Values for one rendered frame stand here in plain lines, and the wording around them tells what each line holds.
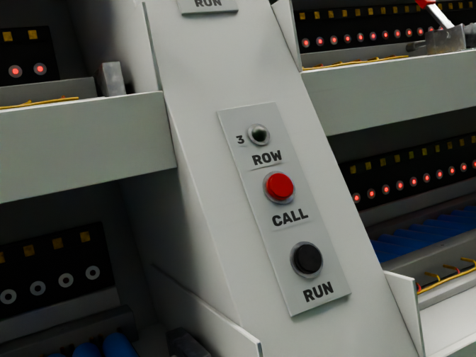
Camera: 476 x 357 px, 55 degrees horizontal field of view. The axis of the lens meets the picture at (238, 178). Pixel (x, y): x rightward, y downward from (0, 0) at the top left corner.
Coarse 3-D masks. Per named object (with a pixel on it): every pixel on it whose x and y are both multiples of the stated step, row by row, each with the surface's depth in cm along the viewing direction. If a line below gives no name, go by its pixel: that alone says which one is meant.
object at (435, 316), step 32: (384, 160) 49; (416, 160) 52; (448, 160) 54; (352, 192) 48; (384, 192) 50; (416, 192) 52; (448, 192) 53; (384, 224) 48; (416, 224) 47; (448, 224) 45; (384, 256) 39; (416, 256) 36; (448, 256) 37; (416, 288) 36; (448, 288) 33; (416, 320) 25; (448, 320) 30; (448, 352) 26
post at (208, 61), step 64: (128, 0) 29; (256, 0) 31; (192, 64) 28; (256, 64) 29; (192, 128) 26; (320, 128) 29; (128, 192) 41; (192, 192) 25; (320, 192) 27; (192, 256) 28; (256, 256) 25; (256, 320) 23; (320, 320) 24; (384, 320) 26
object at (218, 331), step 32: (160, 288) 36; (0, 320) 34; (32, 320) 34; (64, 320) 35; (192, 320) 30; (224, 320) 24; (160, 352) 33; (192, 352) 26; (224, 352) 25; (256, 352) 21
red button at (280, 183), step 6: (276, 174) 26; (282, 174) 26; (270, 180) 26; (276, 180) 26; (282, 180) 26; (288, 180) 26; (270, 186) 26; (276, 186) 26; (282, 186) 26; (288, 186) 26; (270, 192) 26; (276, 192) 26; (282, 192) 26; (288, 192) 26; (276, 198) 26; (282, 198) 26
